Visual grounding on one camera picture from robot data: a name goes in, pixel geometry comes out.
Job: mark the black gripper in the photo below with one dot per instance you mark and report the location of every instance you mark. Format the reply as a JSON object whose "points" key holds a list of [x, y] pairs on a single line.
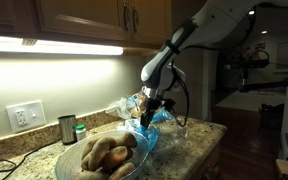
{"points": [[154, 105]]}

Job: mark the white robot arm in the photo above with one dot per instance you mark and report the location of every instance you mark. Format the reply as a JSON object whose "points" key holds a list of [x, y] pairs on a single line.
{"points": [[217, 16]]}

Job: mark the clear and blue potato bag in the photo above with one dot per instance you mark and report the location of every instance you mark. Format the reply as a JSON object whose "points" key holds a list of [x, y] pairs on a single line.
{"points": [[150, 135]]}

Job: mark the clear bag with brown produce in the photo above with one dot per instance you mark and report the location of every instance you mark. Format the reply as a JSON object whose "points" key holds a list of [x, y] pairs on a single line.
{"points": [[137, 105]]}

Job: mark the white crumpled plastic bag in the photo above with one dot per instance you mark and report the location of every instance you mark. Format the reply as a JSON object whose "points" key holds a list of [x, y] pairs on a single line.
{"points": [[119, 108]]}

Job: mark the clear glass bowl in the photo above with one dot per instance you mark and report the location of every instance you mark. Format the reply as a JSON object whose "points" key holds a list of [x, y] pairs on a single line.
{"points": [[67, 160]]}

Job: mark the brown potato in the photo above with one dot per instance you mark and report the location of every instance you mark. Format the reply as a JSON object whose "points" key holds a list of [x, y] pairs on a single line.
{"points": [[116, 156], [129, 139], [122, 171], [88, 148], [87, 175], [99, 151]]}

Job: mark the metal cup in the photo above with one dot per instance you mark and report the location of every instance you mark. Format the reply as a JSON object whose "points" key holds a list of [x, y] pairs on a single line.
{"points": [[67, 130]]}

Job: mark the under cabinet light strip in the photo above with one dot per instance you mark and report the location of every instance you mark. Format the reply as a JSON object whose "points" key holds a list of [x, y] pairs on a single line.
{"points": [[67, 48]]}

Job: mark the wooden upper cabinets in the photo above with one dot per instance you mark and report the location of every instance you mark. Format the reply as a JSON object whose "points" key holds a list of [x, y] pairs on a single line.
{"points": [[84, 16]]}

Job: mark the black trash bin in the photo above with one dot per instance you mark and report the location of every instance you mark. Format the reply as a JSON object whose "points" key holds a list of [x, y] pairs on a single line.
{"points": [[272, 116]]}

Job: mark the red bicycle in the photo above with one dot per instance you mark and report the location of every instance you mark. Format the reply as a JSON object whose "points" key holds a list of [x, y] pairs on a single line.
{"points": [[255, 50]]}

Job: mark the round ceiling light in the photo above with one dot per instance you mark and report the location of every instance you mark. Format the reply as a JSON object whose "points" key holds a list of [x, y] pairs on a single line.
{"points": [[251, 12], [264, 32]]}

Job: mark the white outlet and switch plate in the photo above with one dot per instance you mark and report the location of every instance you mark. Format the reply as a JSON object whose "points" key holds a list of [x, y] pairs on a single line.
{"points": [[34, 116]]}

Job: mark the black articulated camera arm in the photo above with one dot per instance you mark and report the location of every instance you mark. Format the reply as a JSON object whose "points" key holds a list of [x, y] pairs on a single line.
{"points": [[267, 85]]}

